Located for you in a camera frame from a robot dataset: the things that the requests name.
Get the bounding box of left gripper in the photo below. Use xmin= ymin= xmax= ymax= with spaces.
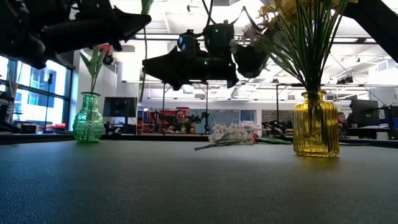
xmin=0 ymin=0 xmax=153 ymax=70

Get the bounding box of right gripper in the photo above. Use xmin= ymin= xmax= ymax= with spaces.
xmin=142 ymin=22 xmax=239 ymax=91

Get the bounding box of red artificial tulip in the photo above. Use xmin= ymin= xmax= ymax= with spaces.
xmin=253 ymin=133 xmax=293 ymax=146
xmin=90 ymin=44 xmax=114 ymax=94
xmin=79 ymin=46 xmax=103 ymax=94

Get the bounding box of yellow artificial flower bunch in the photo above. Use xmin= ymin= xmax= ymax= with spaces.
xmin=295 ymin=0 xmax=358 ymax=93
xmin=256 ymin=0 xmax=315 ymax=93

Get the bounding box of green glass vase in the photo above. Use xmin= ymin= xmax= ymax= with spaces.
xmin=72 ymin=91 xmax=105 ymax=144

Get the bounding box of yellow ribbed glass vase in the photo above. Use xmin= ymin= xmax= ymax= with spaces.
xmin=292 ymin=90 xmax=340 ymax=158

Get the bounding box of person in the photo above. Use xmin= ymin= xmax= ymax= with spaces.
xmin=337 ymin=111 xmax=353 ymax=133
xmin=167 ymin=109 xmax=197 ymax=134

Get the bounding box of black computer monitor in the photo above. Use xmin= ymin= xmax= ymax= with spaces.
xmin=350 ymin=98 xmax=381 ymax=129
xmin=102 ymin=96 xmax=139 ymax=118

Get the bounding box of thin black pole stand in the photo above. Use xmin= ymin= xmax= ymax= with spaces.
xmin=45 ymin=73 xmax=54 ymax=133

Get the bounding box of black table mat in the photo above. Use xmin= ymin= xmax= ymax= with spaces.
xmin=0 ymin=138 xmax=398 ymax=224

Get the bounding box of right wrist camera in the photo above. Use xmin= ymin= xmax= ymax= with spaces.
xmin=177 ymin=29 xmax=200 ymax=60

